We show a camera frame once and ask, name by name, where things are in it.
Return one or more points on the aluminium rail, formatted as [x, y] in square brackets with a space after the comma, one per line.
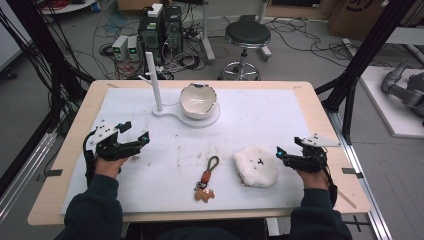
[23, 176]
[363, 166]

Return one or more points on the person's left hand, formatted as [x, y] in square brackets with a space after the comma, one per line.
[108, 168]

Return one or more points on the black metal frame post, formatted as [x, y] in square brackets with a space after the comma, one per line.
[43, 46]
[363, 56]

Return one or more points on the white shell-shaped bowl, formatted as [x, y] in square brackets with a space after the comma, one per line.
[197, 100]

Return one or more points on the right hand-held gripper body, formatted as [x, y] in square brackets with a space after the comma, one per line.
[311, 160]

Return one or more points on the white stand with post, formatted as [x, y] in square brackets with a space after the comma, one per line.
[156, 86]

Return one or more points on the grey power supply unit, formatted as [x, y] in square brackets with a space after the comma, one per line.
[119, 48]
[133, 49]

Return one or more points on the person's right hand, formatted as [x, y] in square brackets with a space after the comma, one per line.
[313, 181]

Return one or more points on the white fluffy pouch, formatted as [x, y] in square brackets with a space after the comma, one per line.
[255, 170]

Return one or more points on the cardboard box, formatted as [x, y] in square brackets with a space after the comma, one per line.
[370, 16]

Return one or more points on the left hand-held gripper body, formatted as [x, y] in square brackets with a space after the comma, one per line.
[106, 146]

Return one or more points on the white floor platform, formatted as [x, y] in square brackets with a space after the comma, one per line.
[393, 113]

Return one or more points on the black computer tower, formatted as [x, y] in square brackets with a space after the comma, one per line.
[172, 30]
[150, 36]

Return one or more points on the white box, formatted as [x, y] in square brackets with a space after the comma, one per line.
[155, 10]

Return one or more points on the person's lap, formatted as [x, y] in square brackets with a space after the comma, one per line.
[206, 231]

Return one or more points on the white table mat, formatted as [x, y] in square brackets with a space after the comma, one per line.
[160, 180]

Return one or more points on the wooden table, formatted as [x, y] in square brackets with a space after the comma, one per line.
[333, 186]

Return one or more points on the black round stool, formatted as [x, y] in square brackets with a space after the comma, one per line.
[247, 33]

